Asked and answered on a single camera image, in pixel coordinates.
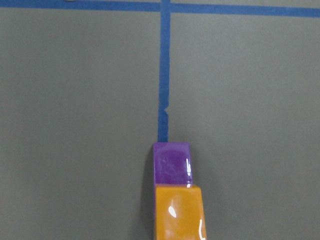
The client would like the orange trapezoid block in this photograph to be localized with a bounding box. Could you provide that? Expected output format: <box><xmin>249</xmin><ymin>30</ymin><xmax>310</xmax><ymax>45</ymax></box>
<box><xmin>154</xmin><ymin>184</ymin><xmax>208</xmax><ymax>240</ymax></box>

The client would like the purple trapezoid block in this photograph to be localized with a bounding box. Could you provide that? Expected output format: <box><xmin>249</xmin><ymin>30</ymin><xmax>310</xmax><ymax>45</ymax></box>
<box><xmin>153</xmin><ymin>142</ymin><xmax>193</xmax><ymax>185</ymax></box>

